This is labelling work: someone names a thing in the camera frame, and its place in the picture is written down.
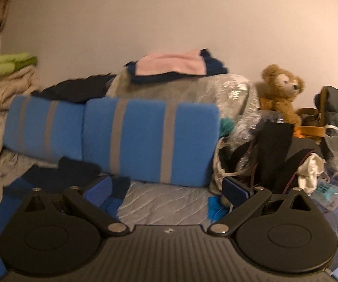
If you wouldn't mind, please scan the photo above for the dark blue fleece garment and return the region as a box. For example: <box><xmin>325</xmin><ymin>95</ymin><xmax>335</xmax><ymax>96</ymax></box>
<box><xmin>0</xmin><ymin>157</ymin><xmax>131</xmax><ymax>282</ymax></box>

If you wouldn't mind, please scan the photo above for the white cloth bag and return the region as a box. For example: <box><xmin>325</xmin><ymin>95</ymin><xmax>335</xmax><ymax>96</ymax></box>
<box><xmin>209</xmin><ymin>138</ymin><xmax>248</xmax><ymax>196</ymax></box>

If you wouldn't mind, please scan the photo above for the grey quilted bed cover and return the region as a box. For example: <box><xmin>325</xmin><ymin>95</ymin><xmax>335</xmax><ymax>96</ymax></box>
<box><xmin>0</xmin><ymin>149</ymin><xmax>217</xmax><ymax>227</ymax></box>

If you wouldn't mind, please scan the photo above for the left blue striped pillow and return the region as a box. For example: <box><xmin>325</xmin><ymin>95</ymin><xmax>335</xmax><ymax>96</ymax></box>
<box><xmin>3</xmin><ymin>95</ymin><xmax>85</xmax><ymax>163</ymax></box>

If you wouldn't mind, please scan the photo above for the blue striped pillow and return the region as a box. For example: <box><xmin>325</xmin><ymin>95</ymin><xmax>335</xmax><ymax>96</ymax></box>
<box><xmin>82</xmin><ymin>98</ymin><xmax>220</xmax><ymax>187</ymax></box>
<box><xmin>3</xmin><ymin>95</ymin><xmax>85</xmax><ymax>163</ymax></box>

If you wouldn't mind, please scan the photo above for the right blue striped pillow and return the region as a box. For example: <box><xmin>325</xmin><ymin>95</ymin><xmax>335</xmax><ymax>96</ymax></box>
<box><xmin>82</xmin><ymin>98</ymin><xmax>220</xmax><ymax>187</ymax></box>

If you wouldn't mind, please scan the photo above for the beige quilted blanket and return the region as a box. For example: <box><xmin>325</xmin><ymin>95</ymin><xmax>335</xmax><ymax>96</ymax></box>
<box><xmin>0</xmin><ymin>64</ymin><xmax>42</xmax><ymax>183</ymax></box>

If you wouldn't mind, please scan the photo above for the grey plastic-covered bundle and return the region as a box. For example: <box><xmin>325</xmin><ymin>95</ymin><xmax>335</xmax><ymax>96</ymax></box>
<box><xmin>106</xmin><ymin>69</ymin><xmax>261</xmax><ymax>126</ymax></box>

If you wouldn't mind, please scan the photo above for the brown teddy bear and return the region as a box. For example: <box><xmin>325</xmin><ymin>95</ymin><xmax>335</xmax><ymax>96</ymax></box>
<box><xmin>260</xmin><ymin>64</ymin><xmax>305</xmax><ymax>126</ymax></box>

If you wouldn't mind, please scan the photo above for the dark grey backpack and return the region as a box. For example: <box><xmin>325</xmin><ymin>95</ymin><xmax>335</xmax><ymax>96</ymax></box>
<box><xmin>314</xmin><ymin>86</ymin><xmax>338</xmax><ymax>127</ymax></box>

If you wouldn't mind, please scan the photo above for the navy folded garment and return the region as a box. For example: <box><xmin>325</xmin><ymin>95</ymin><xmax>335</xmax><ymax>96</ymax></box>
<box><xmin>125</xmin><ymin>49</ymin><xmax>228</xmax><ymax>85</ymax></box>

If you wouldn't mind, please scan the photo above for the pink folded towel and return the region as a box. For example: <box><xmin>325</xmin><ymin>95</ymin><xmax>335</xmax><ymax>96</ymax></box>
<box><xmin>135</xmin><ymin>50</ymin><xmax>206</xmax><ymax>76</ymax></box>

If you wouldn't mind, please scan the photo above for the black bag with straps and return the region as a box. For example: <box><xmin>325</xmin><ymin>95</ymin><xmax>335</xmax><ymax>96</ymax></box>
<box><xmin>230</xmin><ymin>118</ymin><xmax>324</xmax><ymax>194</ymax></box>

